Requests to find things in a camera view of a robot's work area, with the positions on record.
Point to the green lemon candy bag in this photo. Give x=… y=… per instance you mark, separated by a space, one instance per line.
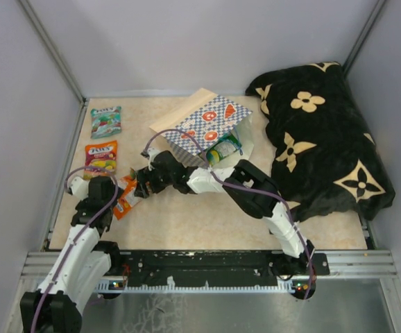
x=226 y=146

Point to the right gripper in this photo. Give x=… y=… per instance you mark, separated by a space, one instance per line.
x=145 y=176

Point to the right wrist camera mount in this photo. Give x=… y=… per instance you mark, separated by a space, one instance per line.
x=150 y=153

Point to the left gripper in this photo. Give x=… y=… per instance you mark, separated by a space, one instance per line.
x=81 y=205

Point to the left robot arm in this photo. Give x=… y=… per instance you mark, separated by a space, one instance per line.
x=58 y=303

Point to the checkered paper bag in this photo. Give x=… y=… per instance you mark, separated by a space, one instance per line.
x=197 y=124

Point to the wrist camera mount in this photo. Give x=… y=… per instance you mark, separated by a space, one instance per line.
x=78 y=188
x=150 y=153

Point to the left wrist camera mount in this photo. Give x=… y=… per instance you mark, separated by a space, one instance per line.
x=78 y=188

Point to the green mint candy bag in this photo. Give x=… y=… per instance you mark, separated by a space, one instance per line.
x=105 y=122

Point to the orange fruits candy bag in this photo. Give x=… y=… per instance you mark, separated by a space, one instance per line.
x=100 y=156

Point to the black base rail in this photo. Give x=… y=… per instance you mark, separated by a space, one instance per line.
x=214 y=268

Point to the black floral pillow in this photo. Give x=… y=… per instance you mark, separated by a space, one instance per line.
x=326 y=159

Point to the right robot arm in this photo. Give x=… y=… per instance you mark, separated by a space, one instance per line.
x=255 y=193

